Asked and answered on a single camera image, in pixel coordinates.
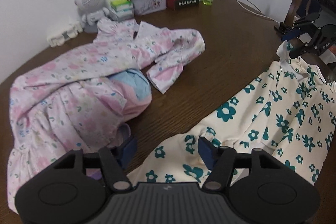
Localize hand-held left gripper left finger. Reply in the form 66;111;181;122
47;136;139;193

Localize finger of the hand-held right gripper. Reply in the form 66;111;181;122
289;26;326;59
282;13;322;41

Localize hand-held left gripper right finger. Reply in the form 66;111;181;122
198;136;287;192

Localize cream dress with green flowers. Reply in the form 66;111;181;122
126;40;336;188

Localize pink floral dress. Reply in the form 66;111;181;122
7;18;206;214

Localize wooden chair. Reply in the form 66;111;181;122
285;0;321;28

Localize purple garment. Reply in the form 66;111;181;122
86;168;103;180

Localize light blue cloth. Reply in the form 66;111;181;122
109;69;153;119

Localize white plastic toy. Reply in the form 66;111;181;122
47;21;80;47

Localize green and white packs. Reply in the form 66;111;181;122
110;0;134;21

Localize grey tin box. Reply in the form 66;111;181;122
126;0;167;16

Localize white robot speaker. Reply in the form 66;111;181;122
75;0;111;33

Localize thick white power cord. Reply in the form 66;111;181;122
232;0;267;17

